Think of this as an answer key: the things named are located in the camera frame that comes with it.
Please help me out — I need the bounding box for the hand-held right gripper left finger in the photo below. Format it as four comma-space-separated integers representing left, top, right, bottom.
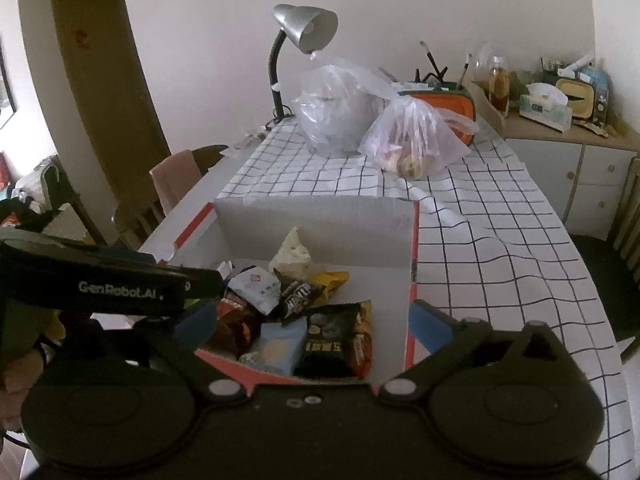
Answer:
47, 302, 247, 403

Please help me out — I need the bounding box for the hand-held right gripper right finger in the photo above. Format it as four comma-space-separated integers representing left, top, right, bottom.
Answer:
380, 299, 581, 403

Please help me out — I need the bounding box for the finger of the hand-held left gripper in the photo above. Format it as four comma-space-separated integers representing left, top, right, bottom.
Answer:
187, 260, 233, 306

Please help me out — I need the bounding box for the red brown snack packet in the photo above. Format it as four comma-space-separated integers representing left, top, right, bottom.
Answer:
205, 295, 261, 356

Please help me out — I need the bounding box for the light blue packet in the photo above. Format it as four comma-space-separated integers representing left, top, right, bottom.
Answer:
257, 317, 308, 376

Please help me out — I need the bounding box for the cream white packet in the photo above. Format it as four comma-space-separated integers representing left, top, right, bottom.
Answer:
269, 226, 313, 278

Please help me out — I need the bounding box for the dark brown chocolate packet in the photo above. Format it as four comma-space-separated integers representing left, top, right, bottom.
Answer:
272, 270, 328, 321

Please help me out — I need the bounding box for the black snack packet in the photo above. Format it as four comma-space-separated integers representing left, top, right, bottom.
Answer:
292, 300, 375, 380

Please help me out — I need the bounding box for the yellow packet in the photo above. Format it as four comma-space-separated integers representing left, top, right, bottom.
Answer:
310, 270, 351, 306

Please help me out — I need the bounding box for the red cardboard box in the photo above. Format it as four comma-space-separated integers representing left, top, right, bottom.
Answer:
135, 197, 423, 386

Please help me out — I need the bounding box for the person's left hand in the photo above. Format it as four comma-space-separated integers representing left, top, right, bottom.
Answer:
0, 345, 51, 413

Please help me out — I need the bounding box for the wooden chair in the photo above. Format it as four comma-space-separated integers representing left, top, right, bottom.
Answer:
150, 144, 231, 221
112, 202, 166, 251

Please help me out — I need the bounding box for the pink cloth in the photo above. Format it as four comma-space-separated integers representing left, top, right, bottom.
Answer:
150, 149, 203, 216

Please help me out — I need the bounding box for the checked tablecloth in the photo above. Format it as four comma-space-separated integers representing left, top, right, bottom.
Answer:
217, 115, 626, 480

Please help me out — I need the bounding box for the pile of clothes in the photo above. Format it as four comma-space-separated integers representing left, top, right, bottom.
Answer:
0, 155, 91, 246

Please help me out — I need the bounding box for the brown wooden door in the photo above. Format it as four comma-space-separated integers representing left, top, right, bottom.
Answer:
50, 0, 171, 201

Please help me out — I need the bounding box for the plastic bag with food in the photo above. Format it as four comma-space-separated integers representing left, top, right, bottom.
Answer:
359, 95, 478, 181

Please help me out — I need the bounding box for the large clear plastic bag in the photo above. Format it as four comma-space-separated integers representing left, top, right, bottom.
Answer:
290, 62, 401, 156

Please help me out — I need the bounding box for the orange black case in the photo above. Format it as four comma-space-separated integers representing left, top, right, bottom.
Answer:
395, 87, 478, 146

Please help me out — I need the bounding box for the white sideboard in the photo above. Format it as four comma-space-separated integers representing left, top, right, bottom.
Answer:
470, 80, 640, 241

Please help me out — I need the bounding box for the tissue box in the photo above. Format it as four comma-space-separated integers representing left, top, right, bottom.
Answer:
519, 82, 573, 133

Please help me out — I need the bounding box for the amber glass bottle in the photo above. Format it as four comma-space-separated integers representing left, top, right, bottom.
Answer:
487, 55, 511, 116

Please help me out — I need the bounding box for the black brush stand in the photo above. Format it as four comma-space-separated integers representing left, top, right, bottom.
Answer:
415, 40, 473, 91

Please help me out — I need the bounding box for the small yellow appliance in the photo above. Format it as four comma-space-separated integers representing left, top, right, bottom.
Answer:
555, 77, 596, 121

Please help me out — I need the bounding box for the silver desk lamp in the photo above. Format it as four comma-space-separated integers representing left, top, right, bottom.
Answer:
267, 4, 340, 121

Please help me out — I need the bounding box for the blue white packet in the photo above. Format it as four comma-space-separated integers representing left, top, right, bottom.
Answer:
590, 67, 613, 136

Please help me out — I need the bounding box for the wall picture frame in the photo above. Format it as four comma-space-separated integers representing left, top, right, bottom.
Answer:
0, 35, 18, 131

